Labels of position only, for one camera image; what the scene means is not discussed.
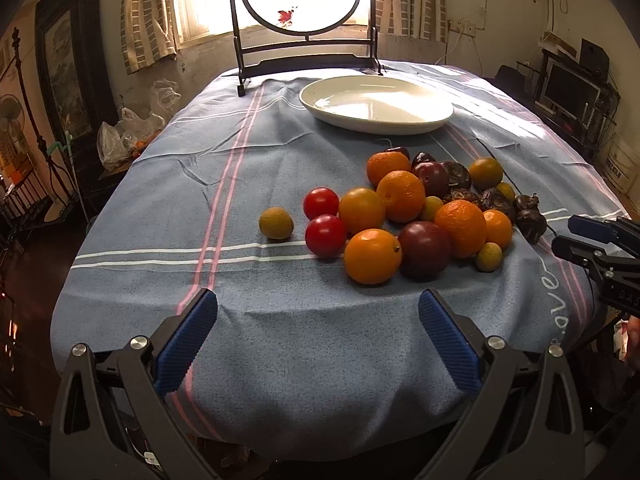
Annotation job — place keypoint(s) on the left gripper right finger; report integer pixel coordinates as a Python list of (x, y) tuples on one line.
[(523, 420)]

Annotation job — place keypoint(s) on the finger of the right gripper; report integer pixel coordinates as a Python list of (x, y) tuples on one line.
[(622, 232), (615, 278)]

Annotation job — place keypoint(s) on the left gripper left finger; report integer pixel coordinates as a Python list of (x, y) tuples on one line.
[(111, 419)]

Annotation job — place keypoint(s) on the dark water chestnut front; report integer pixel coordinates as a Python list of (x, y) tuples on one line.
[(531, 224)]

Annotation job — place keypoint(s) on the dark water chestnut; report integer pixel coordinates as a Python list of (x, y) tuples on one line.
[(526, 202), (531, 224), (458, 175), (493, 199), (462, 194)]

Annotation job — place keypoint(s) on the dark water chestnut right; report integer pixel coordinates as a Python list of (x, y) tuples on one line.
[(526, 202)]

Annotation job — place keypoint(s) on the small orange far right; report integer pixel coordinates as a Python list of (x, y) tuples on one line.
[(499, 229)]

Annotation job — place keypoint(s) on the small yellow-green citrus right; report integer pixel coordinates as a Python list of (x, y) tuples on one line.
[(507, 191)]

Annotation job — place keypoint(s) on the small yellow kumquat front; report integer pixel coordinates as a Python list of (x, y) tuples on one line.
[(489, 258)]

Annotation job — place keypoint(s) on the dark water chestnut centre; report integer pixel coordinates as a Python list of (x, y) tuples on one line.
[(493, 199)]

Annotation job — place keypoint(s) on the computer monitor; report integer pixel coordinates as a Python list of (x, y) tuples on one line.
[(569, 92)]

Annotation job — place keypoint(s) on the yellow-green orange back right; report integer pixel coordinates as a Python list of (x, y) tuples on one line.
[(485, 172)]

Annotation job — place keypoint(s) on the large textured orange right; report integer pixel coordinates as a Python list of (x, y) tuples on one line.
[(465, 226)]

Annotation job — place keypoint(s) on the dark water chestnut middle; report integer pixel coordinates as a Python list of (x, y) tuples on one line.
[(462, 194)]

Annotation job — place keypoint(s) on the dark water chestnut back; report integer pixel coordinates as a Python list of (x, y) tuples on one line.
[(458, 175)]

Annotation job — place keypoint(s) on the blue striped tablecloth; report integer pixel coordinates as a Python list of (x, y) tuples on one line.
[(302, 362)]

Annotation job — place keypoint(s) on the small yellow citrus middle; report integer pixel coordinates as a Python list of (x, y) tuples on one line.
[(431, 205)]

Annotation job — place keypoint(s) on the dark red plum front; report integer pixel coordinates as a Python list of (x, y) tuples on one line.
[(426, 250)]

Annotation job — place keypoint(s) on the dark red plum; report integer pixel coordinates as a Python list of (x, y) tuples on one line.
[(434, 178), (426, 250)]

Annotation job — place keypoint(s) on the dark red plum back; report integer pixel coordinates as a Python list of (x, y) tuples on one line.
[(434, 178)]

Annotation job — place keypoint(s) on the dark small plum rear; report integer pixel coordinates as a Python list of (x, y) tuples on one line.
[(422, 157)]

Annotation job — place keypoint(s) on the orange middle textured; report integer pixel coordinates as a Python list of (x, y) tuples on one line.
[(402, 194)]

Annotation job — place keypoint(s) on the orange front centre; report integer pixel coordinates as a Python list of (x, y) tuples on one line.
[(372, 256)]

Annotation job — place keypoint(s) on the small green-yellow citrus left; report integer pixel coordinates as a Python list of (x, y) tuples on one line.
[(276, 223)]

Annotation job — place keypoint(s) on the orange middle left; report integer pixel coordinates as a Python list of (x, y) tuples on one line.
[(361, 209)]

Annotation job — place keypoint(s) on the red tomato lower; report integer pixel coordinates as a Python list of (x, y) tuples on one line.
[(326, 236)]

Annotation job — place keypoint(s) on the red tomato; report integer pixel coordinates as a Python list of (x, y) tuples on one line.
[(320, 201), (326, 236)]

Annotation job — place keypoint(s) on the plastic bags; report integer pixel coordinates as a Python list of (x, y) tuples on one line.
[(132, 134)]

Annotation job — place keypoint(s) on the white oval plate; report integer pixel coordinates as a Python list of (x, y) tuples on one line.
[(376, 105)]

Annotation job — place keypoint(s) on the red tomato upper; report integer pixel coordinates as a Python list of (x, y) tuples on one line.
[(320, 201)]

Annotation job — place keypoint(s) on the left checked curtain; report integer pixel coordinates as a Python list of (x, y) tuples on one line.
[(147, 33)]

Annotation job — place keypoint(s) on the round painted screen on stand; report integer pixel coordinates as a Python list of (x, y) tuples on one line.
[(279, 36)]

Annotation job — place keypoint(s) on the framed painting on wall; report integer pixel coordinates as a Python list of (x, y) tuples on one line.
[(72, 73)]

